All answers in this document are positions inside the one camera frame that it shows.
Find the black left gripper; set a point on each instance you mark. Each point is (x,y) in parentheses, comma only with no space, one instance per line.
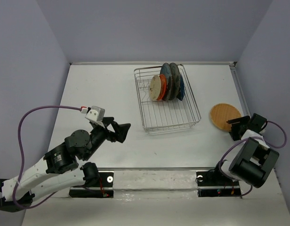
(122,129)

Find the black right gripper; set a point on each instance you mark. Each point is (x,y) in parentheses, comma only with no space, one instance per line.
(243,120)

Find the woven tan round plate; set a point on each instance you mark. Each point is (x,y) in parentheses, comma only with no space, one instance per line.
(221,113)

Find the cream floral plate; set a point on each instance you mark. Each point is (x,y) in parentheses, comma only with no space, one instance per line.
(155,87)

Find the orange plate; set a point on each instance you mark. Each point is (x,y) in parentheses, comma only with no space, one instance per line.
(163,86)

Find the dark blue leaf plate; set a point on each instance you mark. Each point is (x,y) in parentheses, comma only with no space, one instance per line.
(181,93)

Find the teal blossom round plate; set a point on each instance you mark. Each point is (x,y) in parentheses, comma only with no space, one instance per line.
(166,71)

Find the grey deer pattern plate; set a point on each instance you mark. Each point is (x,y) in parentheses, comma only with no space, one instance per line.
(176,80)

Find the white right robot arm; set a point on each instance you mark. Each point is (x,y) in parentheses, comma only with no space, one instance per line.
(251,159)

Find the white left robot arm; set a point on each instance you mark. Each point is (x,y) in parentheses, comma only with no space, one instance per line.
(64,166)

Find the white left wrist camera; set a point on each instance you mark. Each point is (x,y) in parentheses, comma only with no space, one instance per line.
(94,114)

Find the wire metal dish rack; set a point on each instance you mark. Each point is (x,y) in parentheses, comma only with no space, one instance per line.
(165,116)

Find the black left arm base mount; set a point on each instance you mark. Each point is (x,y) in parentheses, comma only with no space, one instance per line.
(101,189)

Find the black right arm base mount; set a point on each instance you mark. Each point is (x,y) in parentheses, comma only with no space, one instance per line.
(212,183)

